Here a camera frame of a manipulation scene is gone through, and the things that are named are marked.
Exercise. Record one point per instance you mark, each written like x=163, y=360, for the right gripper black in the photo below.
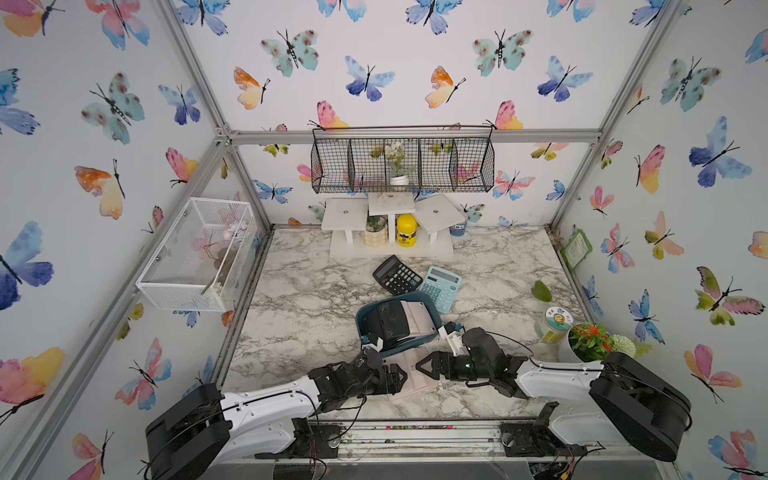
x=433, y=365

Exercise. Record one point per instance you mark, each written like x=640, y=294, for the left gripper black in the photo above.
x=383, y=373

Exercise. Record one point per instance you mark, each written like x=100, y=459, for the black calculator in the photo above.
x=396, y=278
x=389, y=322

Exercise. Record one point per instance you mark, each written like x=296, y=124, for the pink calculator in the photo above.
x=419, y=319
x=415, y=382

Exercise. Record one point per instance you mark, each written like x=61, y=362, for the dark teal storage tray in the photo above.
x=408, y=343

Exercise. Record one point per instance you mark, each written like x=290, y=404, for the light blue calculator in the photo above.
x=442, y=287

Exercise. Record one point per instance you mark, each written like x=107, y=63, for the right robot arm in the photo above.
x=612, y=400

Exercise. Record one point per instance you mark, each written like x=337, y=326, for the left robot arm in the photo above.
x=207, y=426

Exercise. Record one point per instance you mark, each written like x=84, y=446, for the round sticker roll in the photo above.
x=554, y=325

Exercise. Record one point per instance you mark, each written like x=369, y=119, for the flower bouquet pot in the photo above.
x=588, y=342

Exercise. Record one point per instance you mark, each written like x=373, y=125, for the blue can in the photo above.
x=459, y=229

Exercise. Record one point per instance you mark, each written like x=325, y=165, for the cream bubble plant pot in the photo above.
x=376, y=231

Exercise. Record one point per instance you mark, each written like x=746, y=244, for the white wooden riser shelf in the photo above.
x=345, y=219

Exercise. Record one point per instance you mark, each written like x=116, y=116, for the green framed card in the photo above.
x=576, y=250

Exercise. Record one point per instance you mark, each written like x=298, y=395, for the yellow plastic jar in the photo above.
x=406, y=230

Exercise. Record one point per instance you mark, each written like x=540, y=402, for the small white flower pot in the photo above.
x=395, y=154

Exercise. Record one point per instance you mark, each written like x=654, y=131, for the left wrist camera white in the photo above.
x=371, y=343

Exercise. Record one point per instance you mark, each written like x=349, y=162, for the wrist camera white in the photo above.
x=452, y=333
x=371, y=343

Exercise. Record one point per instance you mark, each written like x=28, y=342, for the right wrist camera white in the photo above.
x=452, y=333

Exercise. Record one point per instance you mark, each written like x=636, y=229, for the aluminium front rail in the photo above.
x=526, y=438

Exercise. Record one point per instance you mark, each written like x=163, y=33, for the white mesh wall basket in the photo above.
x=198, y=264

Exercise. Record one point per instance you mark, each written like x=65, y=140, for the black wire wall basket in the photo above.
x=432, y=159

